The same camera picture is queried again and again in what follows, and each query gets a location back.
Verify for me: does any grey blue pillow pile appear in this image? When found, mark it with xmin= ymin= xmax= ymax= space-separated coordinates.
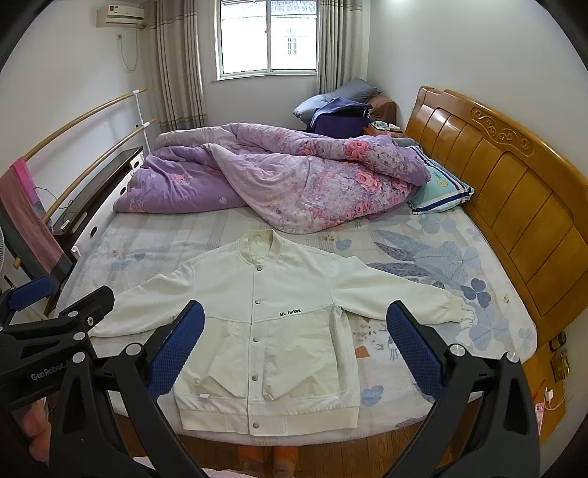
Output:
xmin=293 ymin=79 xmax=381 ymax=125

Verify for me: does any right striped curtain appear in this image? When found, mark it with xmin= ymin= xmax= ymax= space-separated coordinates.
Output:
xmin=317 ymin=0 xmax=371 ymax=94

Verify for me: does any window with white frame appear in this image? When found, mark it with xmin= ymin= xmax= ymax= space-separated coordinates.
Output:
xmin=215 ymin=0 xmax=318 ymax=79

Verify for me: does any teal striped pillow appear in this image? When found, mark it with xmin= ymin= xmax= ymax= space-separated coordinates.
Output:
xmin=394 ymin=138 xmax=476 ymax=214

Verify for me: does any person's left hand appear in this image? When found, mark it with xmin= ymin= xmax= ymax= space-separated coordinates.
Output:
xmin=21 ymin=400 xmax=52 ymax=463

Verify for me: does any lower wooden rail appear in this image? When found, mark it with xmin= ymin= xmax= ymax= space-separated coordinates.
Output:
xmin=42 ymin=117 xmax=159 ymax=225

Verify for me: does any wooden rail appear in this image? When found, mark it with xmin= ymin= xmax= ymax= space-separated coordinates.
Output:
xmin=22 ymin=88 xmax=149 ymax=163
xmin=42 ymin=117 xmax=159 ymax=225

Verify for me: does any upper wooden rail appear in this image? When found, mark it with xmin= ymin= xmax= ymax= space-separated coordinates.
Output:
xmin=22 ymin=88 xmax=149 ymax=163

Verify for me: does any striped curtain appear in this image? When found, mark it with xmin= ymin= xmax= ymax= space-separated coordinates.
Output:
xmin=146 ymin=0 xmax=207 ymax=132
xmin=317 ymin=0 xmax=371 ymax=94

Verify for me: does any white button-up jacket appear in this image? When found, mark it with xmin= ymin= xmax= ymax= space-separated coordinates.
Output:
xmin=92 ymin=230 xmax=474 ymax=437

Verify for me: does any floral white bed sheet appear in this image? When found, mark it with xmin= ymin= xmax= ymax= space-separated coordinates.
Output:
xmin=58 ymin=207 xmax=537 ymax=446

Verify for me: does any left striped curtain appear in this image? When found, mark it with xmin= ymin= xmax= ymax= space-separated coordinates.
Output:
xmin=146 ymin=0 xmax=207 ymax=132

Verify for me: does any white air conditioner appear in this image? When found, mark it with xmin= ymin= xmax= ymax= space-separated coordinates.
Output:
xmin=96 ymin=4 xmax=146 ymax=28

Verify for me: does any purple floral quilt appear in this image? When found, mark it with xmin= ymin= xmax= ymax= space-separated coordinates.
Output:
xmin=114 ymin=122 xmax=431 ymax=234

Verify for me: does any dark purple folded blanket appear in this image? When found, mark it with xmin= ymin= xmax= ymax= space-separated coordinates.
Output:
xmin=309 ymin=97 xmax=372 ymax=139

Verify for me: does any pink red towel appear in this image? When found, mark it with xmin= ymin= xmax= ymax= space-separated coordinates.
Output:
xmin=1 ymin=157 xmax=63 ymax=273

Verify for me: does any brass wall socket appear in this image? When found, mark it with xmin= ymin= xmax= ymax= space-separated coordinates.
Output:
xmin=550 ymin=349 xmax=571 ymax=382

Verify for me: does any wooden headboard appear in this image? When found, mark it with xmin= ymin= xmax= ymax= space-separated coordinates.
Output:
xmin=405 ymin=86 xmax=588 ymax=345

